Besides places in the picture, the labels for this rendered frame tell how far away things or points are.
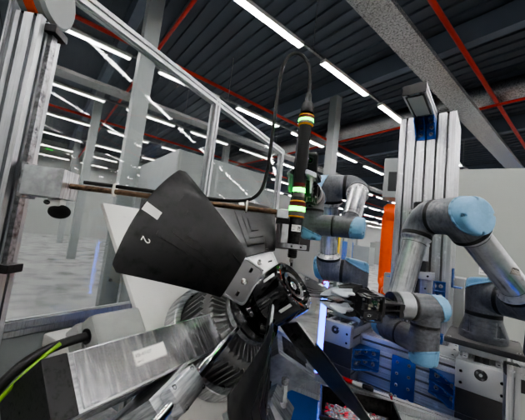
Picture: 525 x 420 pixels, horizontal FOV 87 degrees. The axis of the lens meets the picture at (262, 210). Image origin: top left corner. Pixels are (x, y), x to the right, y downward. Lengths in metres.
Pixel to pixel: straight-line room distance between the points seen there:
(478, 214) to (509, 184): 1.61
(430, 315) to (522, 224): 1.72
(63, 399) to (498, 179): 2.56
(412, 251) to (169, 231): 0.79
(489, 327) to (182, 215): 1.15
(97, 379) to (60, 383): 0.04
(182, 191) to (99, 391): 0.33
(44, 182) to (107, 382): 0.51
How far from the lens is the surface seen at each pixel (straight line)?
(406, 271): 1.04
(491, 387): 1.26
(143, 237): 0.51
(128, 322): 0.58
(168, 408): 0.48
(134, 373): 0.51
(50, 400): 0.46
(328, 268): 1.44
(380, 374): 1.46
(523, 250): 2.56
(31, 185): 0.85
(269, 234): 0.78
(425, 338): 0.95
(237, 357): 0.67
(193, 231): 0.54
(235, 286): 0.61
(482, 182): 2.58
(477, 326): 1.35
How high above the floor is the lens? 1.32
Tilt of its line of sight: 6 degrees up
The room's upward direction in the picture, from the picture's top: 7 degrees clockwise
